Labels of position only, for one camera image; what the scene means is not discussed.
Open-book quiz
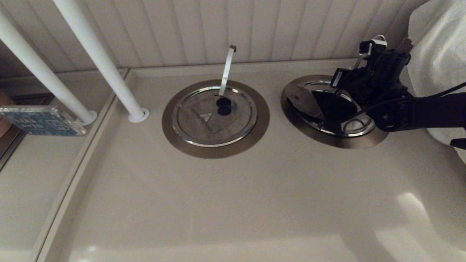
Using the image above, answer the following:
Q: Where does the white cloth cover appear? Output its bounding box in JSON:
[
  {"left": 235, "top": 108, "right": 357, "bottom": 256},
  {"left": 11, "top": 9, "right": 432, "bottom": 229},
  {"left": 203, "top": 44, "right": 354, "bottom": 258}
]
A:
[{"left": 405, "top": 0, "right": 466, "bottom": 166}]

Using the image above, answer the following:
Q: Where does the long white slanted pole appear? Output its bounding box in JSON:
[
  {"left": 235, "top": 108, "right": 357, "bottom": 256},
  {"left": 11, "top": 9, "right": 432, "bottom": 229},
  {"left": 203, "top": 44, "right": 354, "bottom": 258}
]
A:
[
  {"left": 0, "top": 9, "right": 98, "bottom": 127},
  {"left": 54, "top": 0, "right": 150, "bottom": 124}
]

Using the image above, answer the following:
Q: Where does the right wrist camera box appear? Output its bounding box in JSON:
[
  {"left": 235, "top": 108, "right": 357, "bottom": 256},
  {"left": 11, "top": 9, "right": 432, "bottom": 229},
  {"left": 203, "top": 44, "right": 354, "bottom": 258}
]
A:
[{"left": 359, "top": 35, "right": 387, "bottom": 56}]

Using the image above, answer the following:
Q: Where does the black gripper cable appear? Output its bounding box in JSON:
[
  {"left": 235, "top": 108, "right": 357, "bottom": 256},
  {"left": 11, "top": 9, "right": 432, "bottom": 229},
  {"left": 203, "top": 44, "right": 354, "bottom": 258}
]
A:
[{"left": 340, "top": 82, "right": 466, "bottom": 128}]

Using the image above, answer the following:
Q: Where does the brushed metal well ring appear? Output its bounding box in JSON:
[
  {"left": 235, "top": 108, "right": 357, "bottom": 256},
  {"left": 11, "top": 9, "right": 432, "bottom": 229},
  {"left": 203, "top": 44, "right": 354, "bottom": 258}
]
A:
[
  {"left": 162, "top": 80, "right": 270, "bottom": 159},
  {"left": 280, "top": 75, "right": 390, "bottom": 149}
]

